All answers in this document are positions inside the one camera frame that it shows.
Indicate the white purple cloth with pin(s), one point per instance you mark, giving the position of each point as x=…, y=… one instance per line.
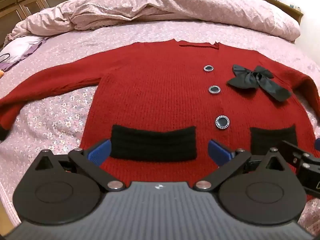
x=20, y=47

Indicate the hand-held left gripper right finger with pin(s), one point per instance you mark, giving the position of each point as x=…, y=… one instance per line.
x=219, y=152

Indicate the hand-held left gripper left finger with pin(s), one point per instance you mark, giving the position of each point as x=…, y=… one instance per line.
x=99, y=153

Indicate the wooden headboard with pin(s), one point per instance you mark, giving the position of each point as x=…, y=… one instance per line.
x=296, y=15

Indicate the wooden wardrobe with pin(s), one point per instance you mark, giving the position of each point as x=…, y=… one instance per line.
x=30, y=0

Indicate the red knit cardigan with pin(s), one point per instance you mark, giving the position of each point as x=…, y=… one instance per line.
x=160, y=92

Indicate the pink floral bed sheet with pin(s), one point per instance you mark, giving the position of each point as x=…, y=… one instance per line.
x=50, y=120

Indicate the pink checked quilt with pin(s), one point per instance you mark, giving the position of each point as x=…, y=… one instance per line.
x=150, y=2

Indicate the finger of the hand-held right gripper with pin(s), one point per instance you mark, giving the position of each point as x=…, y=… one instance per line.
x=293, y=152
x=318, y=143

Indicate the orange toy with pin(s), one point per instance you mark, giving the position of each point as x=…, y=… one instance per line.
x=1, y=73

